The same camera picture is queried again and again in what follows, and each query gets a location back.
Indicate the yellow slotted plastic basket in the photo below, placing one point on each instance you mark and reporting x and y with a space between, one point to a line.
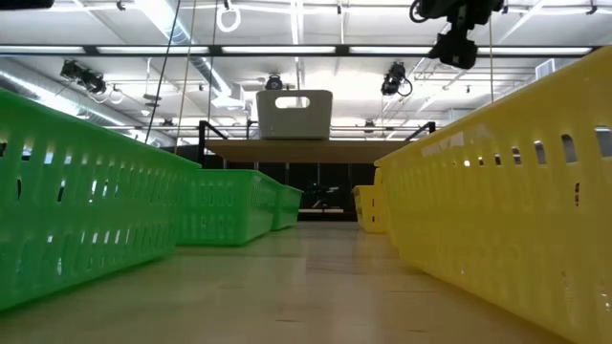
365 210
502 215

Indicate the green slotted plastic basket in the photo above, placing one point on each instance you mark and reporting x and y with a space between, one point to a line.
289 208
86 191
220 210

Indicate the background black robot arm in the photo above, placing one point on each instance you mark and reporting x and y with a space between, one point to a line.
318 193

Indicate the wooden shelf with black legs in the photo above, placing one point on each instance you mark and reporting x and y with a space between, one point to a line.
296 150

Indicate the white ceiling vent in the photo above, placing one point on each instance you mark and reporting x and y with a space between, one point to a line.
545 70

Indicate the round black ceiling device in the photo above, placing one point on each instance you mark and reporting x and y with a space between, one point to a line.
273 82

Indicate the black overhead light beam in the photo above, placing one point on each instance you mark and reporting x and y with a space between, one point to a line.
215 50

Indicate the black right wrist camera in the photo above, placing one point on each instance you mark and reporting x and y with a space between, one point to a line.
454 50

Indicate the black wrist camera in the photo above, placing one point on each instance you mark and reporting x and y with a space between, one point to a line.
24 4
454 50

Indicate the black ceiling-hung camera rig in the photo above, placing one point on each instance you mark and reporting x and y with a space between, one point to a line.
86 77

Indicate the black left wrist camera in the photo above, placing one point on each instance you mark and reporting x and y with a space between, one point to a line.
24 4

